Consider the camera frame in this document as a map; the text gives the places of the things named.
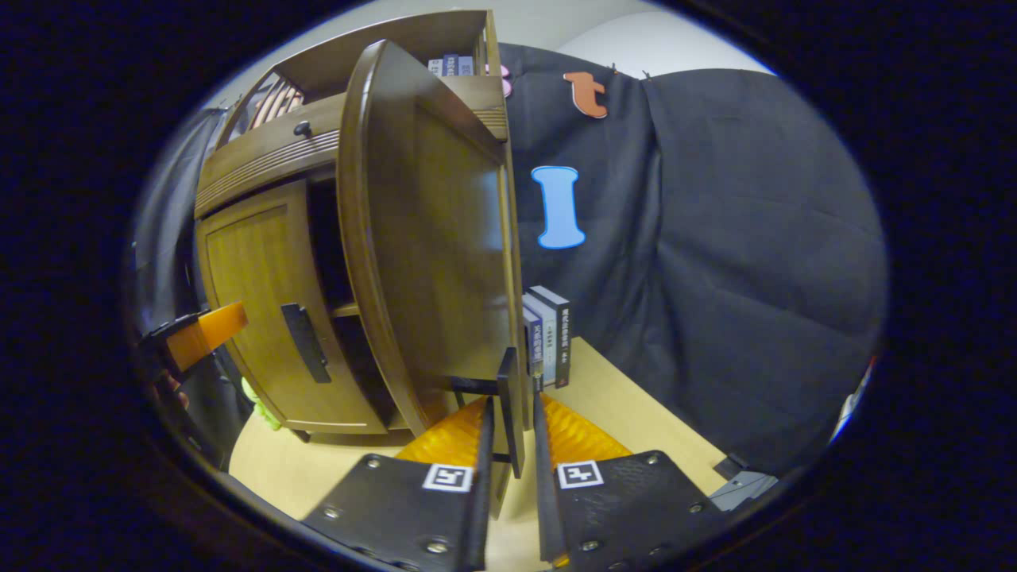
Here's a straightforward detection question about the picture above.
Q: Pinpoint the wooden drawer with black knob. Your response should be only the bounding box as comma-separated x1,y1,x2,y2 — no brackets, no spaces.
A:
199,75,509,191

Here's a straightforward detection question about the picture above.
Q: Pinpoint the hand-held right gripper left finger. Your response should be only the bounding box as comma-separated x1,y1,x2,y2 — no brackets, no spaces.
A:
302,396,495,572

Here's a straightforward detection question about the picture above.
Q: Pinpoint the wooden shoe cabinet door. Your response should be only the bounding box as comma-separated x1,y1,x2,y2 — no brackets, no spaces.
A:
338,40,532,481
195,179,392,436

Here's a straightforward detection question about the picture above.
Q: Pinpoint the grey metal bracket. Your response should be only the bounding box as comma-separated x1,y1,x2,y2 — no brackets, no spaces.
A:
710,453,779,512

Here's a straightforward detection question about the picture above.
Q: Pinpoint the wooden double-door shoe cabinet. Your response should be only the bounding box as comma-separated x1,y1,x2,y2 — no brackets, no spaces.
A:
193,10,529,446

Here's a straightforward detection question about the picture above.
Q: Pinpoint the black book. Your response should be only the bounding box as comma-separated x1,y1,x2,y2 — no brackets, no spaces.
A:
531,286,571,390

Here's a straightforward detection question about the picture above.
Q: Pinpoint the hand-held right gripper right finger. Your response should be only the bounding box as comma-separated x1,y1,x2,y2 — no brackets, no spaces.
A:
531,391,728,569

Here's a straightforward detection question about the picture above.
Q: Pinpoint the wooden slatted rack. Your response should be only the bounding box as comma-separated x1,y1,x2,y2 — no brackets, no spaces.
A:
250,75,304,129

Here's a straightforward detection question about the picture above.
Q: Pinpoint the black backdrop cloth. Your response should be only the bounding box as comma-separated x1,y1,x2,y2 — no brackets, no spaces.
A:
131,44,887,477

